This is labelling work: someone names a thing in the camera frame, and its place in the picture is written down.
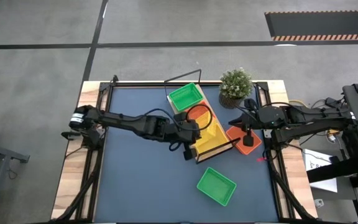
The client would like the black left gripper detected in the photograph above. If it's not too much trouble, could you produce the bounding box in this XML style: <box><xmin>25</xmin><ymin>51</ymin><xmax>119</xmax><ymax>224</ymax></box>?
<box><xmin>166</xmin><ymin>111</ymin><xmax>203</xmax><ymax>161</ymax></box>

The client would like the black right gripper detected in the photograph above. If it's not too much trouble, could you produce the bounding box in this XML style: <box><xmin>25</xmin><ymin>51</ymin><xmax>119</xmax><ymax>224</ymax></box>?
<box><xmin>228</xmin><ymin>98</ymin><xmax>288</xmax><ymax>147</ymax></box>

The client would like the yellow plastic slotted basket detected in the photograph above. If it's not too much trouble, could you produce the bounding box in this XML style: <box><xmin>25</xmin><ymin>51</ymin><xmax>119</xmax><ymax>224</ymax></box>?
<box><xmin>193</xmin><ymin>121</ymin><xmax>231</xmax><ymax>156</ymax></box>

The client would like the orange plastic slotted basket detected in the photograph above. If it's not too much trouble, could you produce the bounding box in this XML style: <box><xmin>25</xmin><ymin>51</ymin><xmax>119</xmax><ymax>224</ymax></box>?
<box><xmin>185</xmin><ymin>100</ymin><xmax>218</xmax><ymax>125</ymax></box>
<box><xmin>225</xmin><ymin>125</ymin><xmax>263</xmax><ymax>156</ymax></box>

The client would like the wooden shelf black metal frame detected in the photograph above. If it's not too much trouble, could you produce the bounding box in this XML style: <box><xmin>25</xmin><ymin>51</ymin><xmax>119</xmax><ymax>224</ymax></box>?
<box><xmin>163</xmin><ymin>68</ymin><xmax>241</xmax><ymax>165</ymax></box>

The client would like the green plastic slotted basket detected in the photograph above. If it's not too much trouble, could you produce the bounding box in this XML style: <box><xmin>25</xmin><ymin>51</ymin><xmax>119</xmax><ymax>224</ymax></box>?
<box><xmin>168</xmin><ymin>82</ymin><xmax>204</xmax><ymax>113</ymax></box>
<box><xmin>196</xmin><ymin>166</ymin><xmax>238</xmax><ymax>207</ymax></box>

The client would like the potted plant ribbed grey pot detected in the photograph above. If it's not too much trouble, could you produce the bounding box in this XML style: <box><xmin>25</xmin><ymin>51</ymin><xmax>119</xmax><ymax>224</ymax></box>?
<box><xmin>218</xmin><ymin>67</ymin><xmax>255</xmax><ymax>110</ymax></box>

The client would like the white paper sheet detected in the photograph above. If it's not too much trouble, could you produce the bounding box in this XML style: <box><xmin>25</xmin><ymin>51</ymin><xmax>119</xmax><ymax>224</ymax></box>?
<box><xmin>303</xmin><ymin>148</ymin><xmax>339</xmax><ymax>194</ymax></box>

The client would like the black power adapter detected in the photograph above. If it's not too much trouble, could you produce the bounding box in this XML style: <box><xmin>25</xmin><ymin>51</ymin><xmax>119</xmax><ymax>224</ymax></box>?
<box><xmin>325</xmin><ymin>96</ymin><xmax>341</xmax><ymax>110</ymax></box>

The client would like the black ramp hazard stripe edge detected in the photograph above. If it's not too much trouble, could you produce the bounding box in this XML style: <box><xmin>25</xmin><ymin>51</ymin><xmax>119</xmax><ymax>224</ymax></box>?
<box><xmin>265</xmin><ymin>10</ymin><xmax>358</xmax><ymax>42</ymax></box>

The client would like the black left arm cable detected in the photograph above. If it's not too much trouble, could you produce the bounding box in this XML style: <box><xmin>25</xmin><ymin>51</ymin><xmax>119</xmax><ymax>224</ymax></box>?
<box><xmin>141</xmin><ymin>104</ymin><xmax>214</xmax><ymax>133</ymax></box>

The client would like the black metal rig frame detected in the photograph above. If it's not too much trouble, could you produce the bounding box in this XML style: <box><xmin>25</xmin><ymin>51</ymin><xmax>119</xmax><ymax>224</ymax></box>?
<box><xmin>47</xmin><ymin>74</ymin><xmax>321</xmax><ymax>224</ymax></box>

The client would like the tangled cable bundle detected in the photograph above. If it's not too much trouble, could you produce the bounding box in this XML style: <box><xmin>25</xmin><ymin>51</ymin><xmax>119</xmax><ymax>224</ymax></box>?
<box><xmin>320</xmin><ymin>98</ymin><xmax>352</xmax><ymax>147</ymax></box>

